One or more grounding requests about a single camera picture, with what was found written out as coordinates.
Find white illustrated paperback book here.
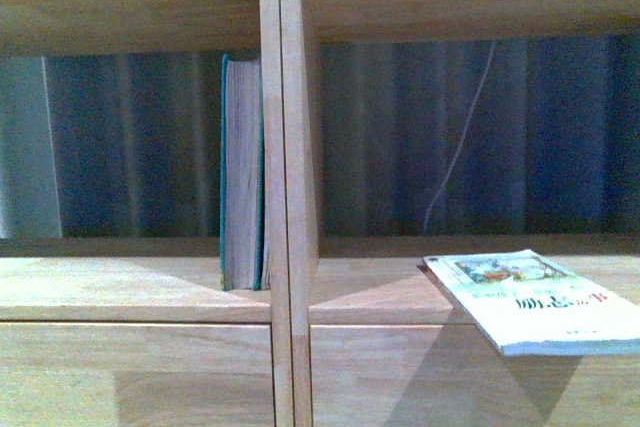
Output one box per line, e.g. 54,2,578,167
423,250,639,357

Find teal hardcover book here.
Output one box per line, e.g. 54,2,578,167
220,54,264,291

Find light wooden bookshelf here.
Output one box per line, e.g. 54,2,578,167
1,0,639,426

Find dark blue curtain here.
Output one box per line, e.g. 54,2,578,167
44,35,639,237

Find thin white cable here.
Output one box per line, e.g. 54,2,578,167
422,39,497,236

